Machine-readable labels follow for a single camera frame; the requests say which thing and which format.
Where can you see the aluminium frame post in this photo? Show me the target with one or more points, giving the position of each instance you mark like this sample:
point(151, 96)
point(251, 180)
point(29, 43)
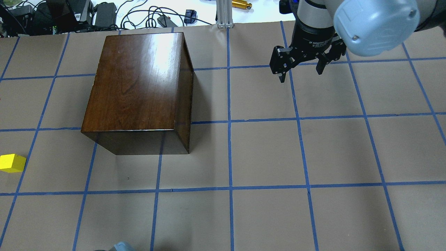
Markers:
point(224, 14)

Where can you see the gold metal cylinder tool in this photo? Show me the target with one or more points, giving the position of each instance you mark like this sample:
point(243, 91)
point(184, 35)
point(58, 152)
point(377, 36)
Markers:
point(241, 4)

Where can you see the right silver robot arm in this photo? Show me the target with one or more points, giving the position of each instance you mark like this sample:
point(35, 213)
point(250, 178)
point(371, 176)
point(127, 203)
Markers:
point(368, 27)

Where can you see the dark wooden drawer cabinet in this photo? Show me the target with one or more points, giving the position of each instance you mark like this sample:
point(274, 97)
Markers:
point(141, 99)

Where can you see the black power adapter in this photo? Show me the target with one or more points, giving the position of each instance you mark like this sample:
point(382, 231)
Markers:
point(105, 14)

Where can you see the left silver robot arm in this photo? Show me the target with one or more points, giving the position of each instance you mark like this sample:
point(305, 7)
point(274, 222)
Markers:
point(122, 246)

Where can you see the small blue device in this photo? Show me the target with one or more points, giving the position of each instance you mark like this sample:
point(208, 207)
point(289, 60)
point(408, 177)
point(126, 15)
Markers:
point(190, 16)

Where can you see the yellow cube block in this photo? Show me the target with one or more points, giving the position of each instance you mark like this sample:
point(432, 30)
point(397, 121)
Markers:
point(12, 163)

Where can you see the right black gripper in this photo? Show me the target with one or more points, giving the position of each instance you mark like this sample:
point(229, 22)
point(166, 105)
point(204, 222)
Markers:
point(312, 39)

